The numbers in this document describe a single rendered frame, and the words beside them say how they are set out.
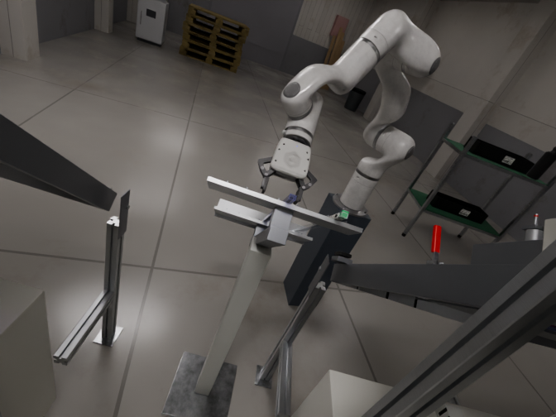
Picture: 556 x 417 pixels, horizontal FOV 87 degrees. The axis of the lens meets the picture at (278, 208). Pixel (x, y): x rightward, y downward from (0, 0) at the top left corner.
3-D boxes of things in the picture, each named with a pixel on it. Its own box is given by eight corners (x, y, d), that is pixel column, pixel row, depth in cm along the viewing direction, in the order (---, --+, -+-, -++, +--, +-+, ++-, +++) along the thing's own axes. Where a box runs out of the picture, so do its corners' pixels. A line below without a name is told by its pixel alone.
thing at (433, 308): (335, 282, 101) (340, 262, 103) (499, 334, 109) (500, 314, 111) (336, 282, 100) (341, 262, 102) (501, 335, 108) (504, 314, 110)
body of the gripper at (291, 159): (282, 128, 79) (270, 165, 76) (317, 141, 80) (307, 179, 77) (276, 141, 86) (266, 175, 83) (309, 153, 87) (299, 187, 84)
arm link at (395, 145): (363, 166, 147) (389, 122, 135) (395, 187, 138) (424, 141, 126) (351, 168, 139) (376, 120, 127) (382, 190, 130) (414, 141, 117)
